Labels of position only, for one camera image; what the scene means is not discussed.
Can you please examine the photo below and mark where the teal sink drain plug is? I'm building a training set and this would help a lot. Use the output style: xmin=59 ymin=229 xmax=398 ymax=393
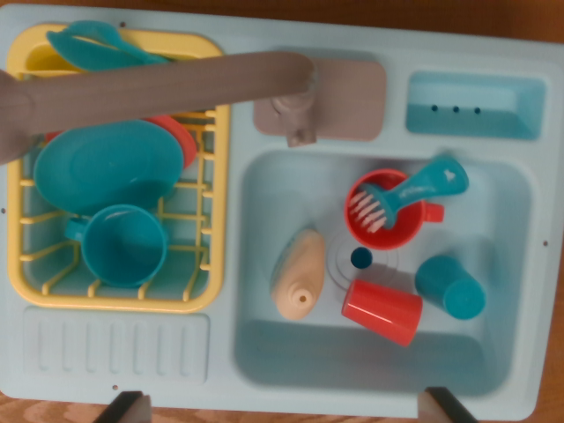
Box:
xmin=350 ymin=246 xmax=374 ymax=270

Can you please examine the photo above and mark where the grey-brown toy faucet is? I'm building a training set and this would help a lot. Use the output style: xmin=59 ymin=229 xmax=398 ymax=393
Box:
xmin=0 ymin=49 xmax=318 ymax=167

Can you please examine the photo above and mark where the yellow plastic dish rack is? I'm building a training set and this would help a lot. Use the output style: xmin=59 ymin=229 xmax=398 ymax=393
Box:
xmin=6 ymin=24 xmax=233 ymax=314

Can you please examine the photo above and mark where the red toy tumbler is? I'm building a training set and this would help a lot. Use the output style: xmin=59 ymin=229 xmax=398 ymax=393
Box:
xmin=341 ymin=278 xmax=424 ymax=348

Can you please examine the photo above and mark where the teal dish brush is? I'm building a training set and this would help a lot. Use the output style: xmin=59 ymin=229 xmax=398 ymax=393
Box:
xmin=350 ymin=154 xmax=471 ymax=233

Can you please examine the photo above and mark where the beige toy detergent bottle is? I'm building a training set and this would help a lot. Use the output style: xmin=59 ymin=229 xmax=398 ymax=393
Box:
xmin=269 ymin=226 xmax=327 ymax=322

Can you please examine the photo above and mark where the flat teal toy plate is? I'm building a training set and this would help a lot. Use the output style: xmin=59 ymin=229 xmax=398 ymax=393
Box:
xmin=46 ymin=20 xmax=173 ymax=72

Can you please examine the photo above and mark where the red toy plate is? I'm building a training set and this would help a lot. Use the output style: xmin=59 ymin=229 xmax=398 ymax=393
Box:
xmin=46 ymin=114 xmax=198 ymax=171

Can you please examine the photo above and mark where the red toy mug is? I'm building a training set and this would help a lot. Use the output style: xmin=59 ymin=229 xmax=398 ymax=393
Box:
xmin=343 ymin=168 xmax=446 ymax=251

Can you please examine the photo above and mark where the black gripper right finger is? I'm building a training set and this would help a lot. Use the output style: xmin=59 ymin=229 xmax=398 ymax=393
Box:
xmin=416 ymin=386 xmax=479 ymax=423

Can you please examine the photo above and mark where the teal toy tumbler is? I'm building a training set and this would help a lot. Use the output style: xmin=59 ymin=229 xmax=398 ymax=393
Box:
xmin=413 ymin=254 xmax=487 ymax=322

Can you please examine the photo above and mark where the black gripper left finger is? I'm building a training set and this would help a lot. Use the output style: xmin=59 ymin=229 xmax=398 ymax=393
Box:
xmin=103 ymin=390 xmax=152 ymax=423

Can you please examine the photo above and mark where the teal toy mug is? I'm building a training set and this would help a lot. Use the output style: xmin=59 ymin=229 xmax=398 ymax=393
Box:
xmin=64 ymin=204 xmax=169 ymax=290

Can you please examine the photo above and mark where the light blue toy sink unit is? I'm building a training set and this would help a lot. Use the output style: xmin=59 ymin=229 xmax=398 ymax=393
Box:
xmin=0 ymin=4 xmax=564 ymax=419

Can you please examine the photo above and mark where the deep teal toy bowl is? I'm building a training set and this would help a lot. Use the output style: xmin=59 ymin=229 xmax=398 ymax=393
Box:
xmin=33 ymin=119 xmax=185 ymax=218

